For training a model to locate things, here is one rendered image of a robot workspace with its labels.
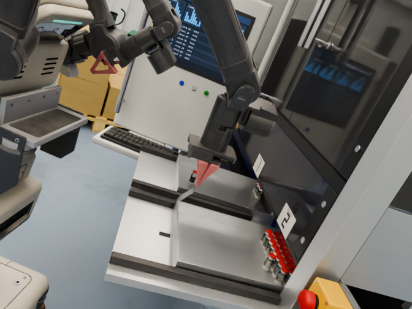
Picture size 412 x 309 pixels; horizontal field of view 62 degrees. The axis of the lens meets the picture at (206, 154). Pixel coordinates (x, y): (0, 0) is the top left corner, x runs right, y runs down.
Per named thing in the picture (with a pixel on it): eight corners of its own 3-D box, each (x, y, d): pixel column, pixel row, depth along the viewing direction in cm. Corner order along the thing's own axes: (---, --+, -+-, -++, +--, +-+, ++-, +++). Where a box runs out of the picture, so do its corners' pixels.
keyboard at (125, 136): (192, 160, 159) (194, 156, 158) (187, 172, 146) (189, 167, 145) (111, 129, 158) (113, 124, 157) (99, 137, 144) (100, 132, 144)
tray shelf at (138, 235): (251, 186, 144) (252, 181, 143) (308, 328, 79) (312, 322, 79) (140, 150, 134) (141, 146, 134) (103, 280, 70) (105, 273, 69)
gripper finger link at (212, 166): (208, 196, 73) (224, 157, 69) (175, 187, 71) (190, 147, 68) (205, 181, 79) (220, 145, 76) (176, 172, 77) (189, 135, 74)
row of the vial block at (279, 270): (265, 242, 103) (271, 230, 101) (282, 287, 86) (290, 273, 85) (259, 240, 102) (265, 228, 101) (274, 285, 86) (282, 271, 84)
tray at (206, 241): (276, 238, 107) (281, 230, 106) (304, 304, 84) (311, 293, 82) (173, 209, 100) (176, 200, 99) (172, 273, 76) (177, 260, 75)
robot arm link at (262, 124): (237, 57, 66) (240, 83, 60) (289, 76, 69) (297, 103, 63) (213, 103, 74) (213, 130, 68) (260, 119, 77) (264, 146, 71)
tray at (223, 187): (255, 187, 138) (259, 180, 137) (271, 224, 115) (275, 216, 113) (175, 162, 132) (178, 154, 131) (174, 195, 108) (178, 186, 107)
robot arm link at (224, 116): (217, 87, 70) (222, 94, 65) (247, 97, 72) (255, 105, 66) (205, 118, 72) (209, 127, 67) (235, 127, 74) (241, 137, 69)
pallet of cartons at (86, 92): (132, 103, 483) (150, 46, 455) (140, 144, 362) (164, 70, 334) (57, 81, 447) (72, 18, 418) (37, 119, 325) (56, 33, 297)
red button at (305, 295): (309, 302, 69) (318, 288, 68) (316, 319, 66) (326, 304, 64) (292, 298, 69) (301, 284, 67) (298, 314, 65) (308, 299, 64)
